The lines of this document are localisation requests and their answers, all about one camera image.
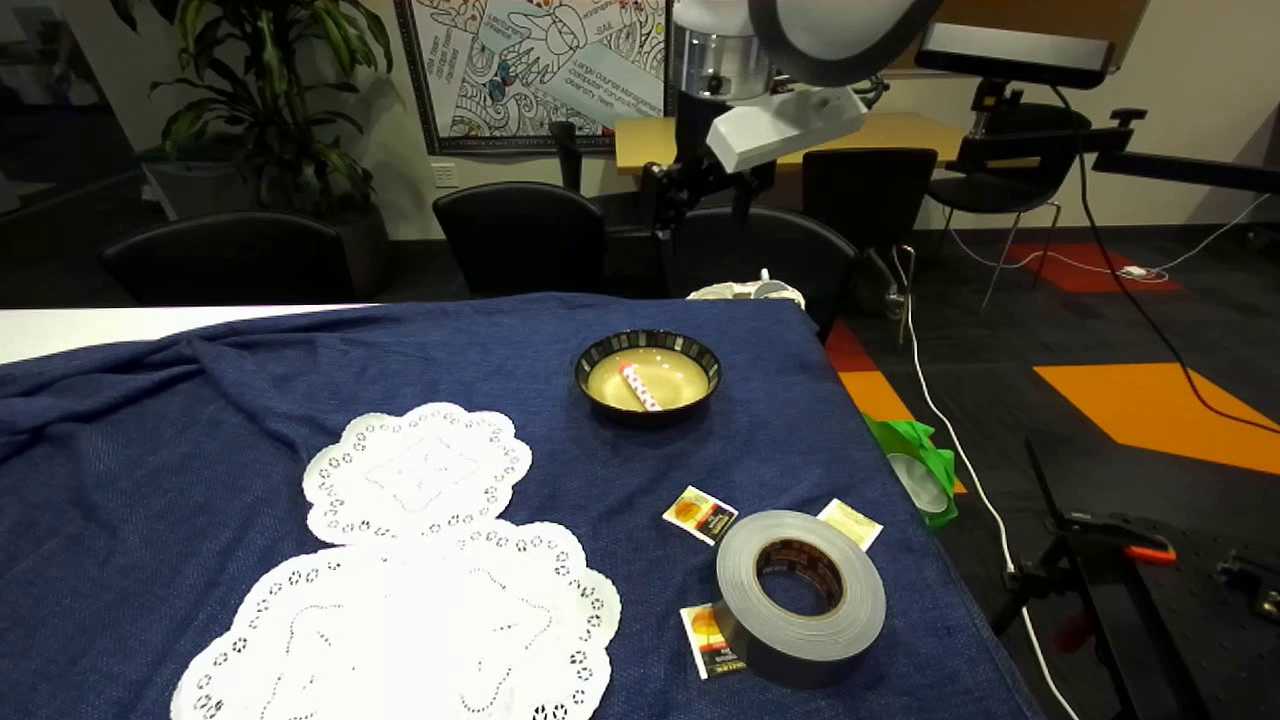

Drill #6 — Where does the black office chair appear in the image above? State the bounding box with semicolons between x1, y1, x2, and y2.
432;182;604;295

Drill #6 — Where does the black rimmed cream bowl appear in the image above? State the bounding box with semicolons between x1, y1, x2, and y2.
576;329;719;418

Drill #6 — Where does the black low chair left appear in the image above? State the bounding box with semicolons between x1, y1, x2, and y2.
98;213;355;303

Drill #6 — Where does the small white paper doily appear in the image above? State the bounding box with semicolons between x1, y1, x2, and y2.
300;401;531;545

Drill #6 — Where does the large white paper doily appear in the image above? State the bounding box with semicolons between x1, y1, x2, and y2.
169;521;624;720

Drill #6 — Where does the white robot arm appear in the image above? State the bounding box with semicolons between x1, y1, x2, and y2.
638;0;944;241

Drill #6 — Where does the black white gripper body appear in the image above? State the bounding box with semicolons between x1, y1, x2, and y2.
675;85;867;178

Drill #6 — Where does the white red patterned marker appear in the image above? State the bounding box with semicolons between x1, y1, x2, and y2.
618;367;663;413

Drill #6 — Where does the grey tape roll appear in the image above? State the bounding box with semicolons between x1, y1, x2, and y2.
715;508;887;668

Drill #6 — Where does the picture sachet near tape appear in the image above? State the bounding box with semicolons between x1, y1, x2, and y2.
679;603;744;682

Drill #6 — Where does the blue denim tablecloth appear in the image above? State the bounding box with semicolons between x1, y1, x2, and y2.
0;295;1040;720

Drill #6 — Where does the potted green plant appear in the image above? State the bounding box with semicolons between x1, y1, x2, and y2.
107;0;391;221

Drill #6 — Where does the framed whiteboard drawing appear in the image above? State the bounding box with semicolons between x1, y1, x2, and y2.
395;0;670;155

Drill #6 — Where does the white paper square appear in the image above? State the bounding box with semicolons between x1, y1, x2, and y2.
815;499;884;553

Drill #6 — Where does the orange handled clamp front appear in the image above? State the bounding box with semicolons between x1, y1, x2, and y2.
1066;512;1179;570

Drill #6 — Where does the white cable on floor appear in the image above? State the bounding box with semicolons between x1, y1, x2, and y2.
894;246;1085;720

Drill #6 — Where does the green plastic object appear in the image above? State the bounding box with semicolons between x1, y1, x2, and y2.
867;419;959;528

